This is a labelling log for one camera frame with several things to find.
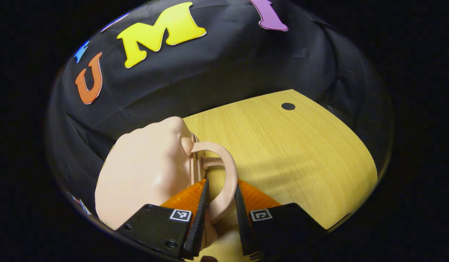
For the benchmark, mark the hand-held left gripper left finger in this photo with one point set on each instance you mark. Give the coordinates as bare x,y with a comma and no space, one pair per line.
199,225

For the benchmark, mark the white device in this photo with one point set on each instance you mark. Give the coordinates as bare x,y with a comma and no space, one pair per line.
80,205

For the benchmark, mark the pink suitcase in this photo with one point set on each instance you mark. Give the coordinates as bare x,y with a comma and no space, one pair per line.
144,171

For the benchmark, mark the black backdrop cloth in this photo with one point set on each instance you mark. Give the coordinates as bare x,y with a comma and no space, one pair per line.
228,72

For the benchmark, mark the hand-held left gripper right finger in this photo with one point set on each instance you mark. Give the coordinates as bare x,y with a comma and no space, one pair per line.
242,225

